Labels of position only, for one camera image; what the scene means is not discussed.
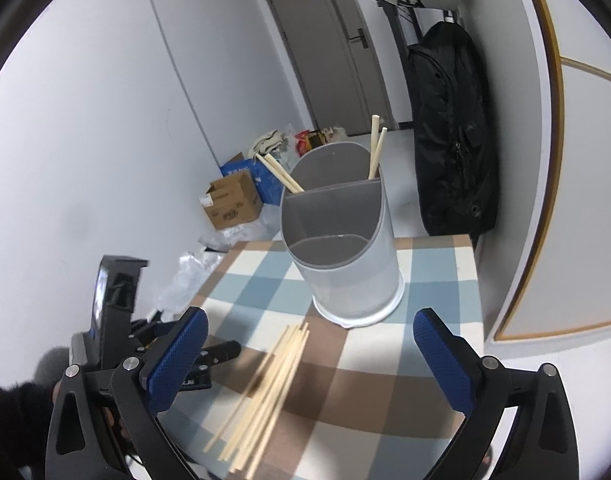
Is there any beige cloth bag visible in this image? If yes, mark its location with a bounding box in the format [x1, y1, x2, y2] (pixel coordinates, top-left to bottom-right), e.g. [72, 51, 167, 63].
[248, 129, 290, 158]

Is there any red snack bag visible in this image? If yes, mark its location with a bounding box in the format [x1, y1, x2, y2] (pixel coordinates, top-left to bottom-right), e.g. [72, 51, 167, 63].
[295, 130, 328, 157]

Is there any black backpack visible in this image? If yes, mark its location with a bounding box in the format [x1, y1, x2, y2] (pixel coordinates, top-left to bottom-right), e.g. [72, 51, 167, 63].
[409, 22, 499, 242]

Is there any white utensil holder cylinder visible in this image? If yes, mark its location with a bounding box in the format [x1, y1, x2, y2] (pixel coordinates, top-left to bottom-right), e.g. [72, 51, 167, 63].
[281, 142, 404, 330]

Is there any brown cardboard box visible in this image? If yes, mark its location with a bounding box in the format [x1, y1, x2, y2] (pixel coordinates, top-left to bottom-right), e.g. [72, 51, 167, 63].
[199, 170, 263, 230]

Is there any checkered tablecloth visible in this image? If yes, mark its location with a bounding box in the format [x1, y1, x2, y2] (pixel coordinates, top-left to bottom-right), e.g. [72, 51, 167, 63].
[160, 235, 483, 479]

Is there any person's left hand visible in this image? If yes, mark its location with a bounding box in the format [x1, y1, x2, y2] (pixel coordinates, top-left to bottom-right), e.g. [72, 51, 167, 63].
[52, 380, 132, 444]

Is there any blue cardboard box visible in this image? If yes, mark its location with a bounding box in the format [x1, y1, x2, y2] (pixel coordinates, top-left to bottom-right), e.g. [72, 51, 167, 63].
[220, 153, 284, 206]

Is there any wooden chopstick bundle piece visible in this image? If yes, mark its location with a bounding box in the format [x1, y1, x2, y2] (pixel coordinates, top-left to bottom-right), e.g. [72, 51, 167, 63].
[210, 322, 310, 479]

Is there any grey entrance door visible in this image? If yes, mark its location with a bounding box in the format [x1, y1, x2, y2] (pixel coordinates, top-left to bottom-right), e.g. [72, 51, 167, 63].
[266, 0, 393, 136]

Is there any white plastic bag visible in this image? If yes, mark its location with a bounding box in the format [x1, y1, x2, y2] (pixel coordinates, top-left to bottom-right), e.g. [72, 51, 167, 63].
[155, 205, 280, 322]

